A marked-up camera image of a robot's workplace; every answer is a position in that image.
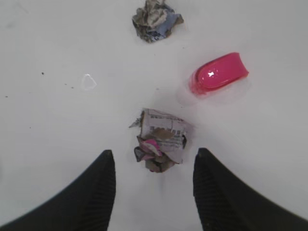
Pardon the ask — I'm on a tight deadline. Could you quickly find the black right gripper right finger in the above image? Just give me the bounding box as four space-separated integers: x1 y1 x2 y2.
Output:
193 148 308 231

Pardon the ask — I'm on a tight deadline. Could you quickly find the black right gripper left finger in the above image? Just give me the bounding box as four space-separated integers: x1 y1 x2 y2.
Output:
0 150 116 231

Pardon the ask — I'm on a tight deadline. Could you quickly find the pink white paper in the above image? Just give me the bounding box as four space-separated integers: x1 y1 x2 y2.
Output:
129 108 192 173

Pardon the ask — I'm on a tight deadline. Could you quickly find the grey blue paper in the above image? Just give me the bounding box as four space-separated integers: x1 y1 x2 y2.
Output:
132 0 184 43

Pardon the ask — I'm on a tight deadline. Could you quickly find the pink pencil sharpener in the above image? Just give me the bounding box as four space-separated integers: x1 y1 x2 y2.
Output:
189 52 249 96

